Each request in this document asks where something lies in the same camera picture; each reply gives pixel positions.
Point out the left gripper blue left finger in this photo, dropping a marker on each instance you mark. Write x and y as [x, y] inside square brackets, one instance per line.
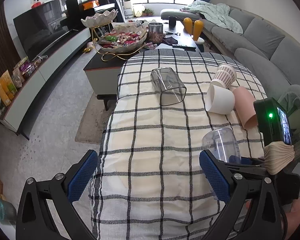
[34, 219]

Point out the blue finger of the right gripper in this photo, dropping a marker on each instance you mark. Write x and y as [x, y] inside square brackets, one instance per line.
[242, 160]

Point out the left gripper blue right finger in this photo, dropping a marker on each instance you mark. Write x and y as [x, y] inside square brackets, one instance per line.
[251, 210]

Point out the clear bluish plastic cup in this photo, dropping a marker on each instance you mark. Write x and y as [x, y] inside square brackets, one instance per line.
[223, 145]

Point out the pink plastic cup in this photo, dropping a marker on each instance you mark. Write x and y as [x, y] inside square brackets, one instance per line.
[244, 106]

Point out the white plastic cup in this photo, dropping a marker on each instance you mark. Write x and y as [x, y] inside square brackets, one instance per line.
[219, 100]

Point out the brown patterned paper cup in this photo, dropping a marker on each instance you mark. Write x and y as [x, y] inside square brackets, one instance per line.
[224, 77]

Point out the smoky grey square cup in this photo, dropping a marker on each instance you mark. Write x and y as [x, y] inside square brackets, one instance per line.
[168, 86]

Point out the person's right hand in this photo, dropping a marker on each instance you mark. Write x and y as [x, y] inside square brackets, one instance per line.
[293, 221]

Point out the grey sectional sofa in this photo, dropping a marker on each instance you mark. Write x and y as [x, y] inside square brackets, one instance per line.
[271, 54]

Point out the checked white tablecloth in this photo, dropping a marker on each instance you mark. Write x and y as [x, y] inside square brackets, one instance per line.
[148, 183]

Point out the black remote control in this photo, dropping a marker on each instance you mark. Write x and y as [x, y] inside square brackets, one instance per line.
[186, 48]

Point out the light green blanket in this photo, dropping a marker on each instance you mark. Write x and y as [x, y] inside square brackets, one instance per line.
[219, 14]

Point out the yellow rabbit ear stool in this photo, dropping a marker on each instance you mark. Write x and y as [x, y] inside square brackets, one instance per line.
[194, 28]

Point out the dark purple wallet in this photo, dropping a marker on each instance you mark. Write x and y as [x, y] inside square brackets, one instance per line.
[170, 41]

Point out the white paper sheet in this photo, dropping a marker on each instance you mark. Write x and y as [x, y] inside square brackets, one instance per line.
[165, 46]

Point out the orange snack bag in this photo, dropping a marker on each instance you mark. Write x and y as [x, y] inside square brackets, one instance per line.
[7, 88]

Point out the black mug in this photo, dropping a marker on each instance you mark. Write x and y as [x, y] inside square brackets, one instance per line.
[172, 21]

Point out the glass jar of nuts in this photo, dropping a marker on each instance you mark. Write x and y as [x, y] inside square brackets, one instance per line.
[155, 32]

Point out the purple snack bag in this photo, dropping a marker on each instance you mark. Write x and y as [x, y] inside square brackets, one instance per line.
[27, 69]

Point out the white tv cabinet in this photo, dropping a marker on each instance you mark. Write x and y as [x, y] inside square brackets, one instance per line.
[14, 116]

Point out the black top coffee table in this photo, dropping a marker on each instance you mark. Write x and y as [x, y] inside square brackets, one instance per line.
[103, 71]

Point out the two tier snack bowl stand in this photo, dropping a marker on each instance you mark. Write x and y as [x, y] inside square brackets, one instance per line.
[115, 40]

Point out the potted green plant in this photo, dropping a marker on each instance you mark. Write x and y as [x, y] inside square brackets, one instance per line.
[148, 13]

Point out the white air purifier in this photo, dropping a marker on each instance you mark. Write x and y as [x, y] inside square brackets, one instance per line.
[128, 8]

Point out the black flat screen television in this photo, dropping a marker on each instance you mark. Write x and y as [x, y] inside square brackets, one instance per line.
[40, 28]

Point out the black upright piano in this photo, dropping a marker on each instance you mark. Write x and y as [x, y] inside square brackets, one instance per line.
[80, 9]

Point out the red white toy figure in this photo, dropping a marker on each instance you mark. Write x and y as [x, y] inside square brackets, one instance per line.
[36, 3]

